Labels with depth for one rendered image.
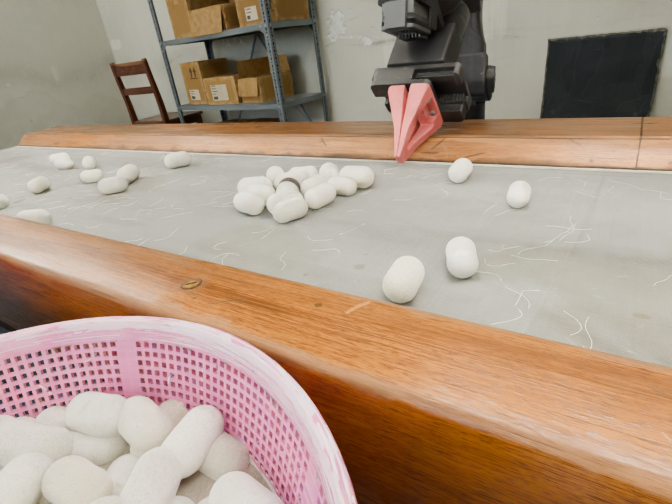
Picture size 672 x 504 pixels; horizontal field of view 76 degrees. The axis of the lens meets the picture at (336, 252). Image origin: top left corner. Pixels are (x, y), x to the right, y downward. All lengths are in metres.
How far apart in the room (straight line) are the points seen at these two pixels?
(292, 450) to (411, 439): 0.04
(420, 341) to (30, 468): 0.16
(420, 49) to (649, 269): 0.33
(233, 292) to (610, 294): 0.20
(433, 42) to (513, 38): 1.96
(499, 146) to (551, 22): 1.95
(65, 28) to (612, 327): 4.98
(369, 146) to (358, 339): 0.39
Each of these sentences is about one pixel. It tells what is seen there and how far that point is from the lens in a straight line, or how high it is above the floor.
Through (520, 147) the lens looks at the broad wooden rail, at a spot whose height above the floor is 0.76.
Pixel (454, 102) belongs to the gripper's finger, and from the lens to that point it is 0.53.
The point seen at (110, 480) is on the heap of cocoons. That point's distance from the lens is 0.21.
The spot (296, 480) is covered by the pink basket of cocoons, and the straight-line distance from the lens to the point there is 0.17.
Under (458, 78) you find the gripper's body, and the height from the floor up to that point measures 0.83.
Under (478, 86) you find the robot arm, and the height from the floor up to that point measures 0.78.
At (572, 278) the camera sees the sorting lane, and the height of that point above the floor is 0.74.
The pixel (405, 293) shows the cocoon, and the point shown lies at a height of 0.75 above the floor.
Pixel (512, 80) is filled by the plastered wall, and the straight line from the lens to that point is 2.50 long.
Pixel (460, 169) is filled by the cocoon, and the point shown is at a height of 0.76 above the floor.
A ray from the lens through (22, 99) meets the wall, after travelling 4.85.
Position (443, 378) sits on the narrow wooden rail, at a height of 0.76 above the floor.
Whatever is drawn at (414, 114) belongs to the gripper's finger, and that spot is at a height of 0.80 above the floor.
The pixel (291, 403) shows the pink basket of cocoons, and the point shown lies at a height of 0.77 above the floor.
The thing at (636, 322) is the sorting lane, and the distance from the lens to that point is 0.26.
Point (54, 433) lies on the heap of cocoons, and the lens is 0.24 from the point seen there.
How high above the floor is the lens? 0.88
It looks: 26 degrees down
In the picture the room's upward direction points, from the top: 8 degrees counter-clockwise
